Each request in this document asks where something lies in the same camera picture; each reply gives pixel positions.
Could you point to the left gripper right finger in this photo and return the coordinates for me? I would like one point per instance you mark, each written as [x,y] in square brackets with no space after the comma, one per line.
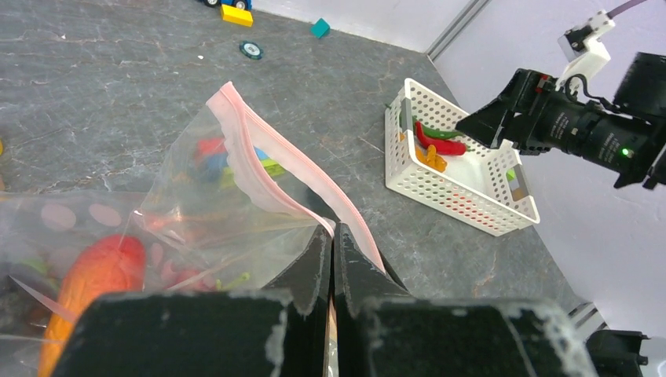
[385,331]

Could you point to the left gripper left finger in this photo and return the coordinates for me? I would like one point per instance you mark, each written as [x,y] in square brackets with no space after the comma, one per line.
[276,330]

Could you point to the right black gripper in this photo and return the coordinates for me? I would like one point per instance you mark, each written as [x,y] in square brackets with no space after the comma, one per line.
[535,117]

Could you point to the red chili pepper toy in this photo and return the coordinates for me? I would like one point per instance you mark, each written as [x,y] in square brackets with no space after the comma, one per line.
[443,147]

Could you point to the green chili pepper toy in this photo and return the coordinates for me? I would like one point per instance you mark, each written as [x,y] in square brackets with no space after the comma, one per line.
[430,132]

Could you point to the orange yellow fruit toy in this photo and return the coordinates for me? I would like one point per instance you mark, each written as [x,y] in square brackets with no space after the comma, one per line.
[428,155]

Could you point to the clear polka dot zip bag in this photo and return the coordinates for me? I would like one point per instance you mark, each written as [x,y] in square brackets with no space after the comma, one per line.
[255,226]

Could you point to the orange red mango toy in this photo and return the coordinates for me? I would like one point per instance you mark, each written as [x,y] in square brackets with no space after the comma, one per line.
[115,263]

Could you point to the red grape bunch toy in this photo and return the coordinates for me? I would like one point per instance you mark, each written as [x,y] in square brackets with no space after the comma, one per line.
[163,272]

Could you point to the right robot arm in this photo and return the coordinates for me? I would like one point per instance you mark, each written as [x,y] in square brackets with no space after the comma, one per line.
[587,229]

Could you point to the white perforated basket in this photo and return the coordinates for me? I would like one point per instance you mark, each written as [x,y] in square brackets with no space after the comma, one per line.
[474,188]

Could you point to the tan wooden cube right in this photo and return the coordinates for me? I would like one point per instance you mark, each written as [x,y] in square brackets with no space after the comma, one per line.
[519,194]

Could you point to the multicolour brick stack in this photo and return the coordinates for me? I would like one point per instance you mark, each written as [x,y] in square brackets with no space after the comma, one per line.
[214,164]

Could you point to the teal block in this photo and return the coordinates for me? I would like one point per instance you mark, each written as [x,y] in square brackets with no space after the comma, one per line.
[320,28]

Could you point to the small round disc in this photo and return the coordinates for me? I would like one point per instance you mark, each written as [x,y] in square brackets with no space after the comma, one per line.
[251,50]

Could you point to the yellow brick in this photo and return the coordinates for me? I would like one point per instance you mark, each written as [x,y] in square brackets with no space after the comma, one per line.
[238,16]

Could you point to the blue toy car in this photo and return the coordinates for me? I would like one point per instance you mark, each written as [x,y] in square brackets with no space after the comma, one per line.
[240,4]

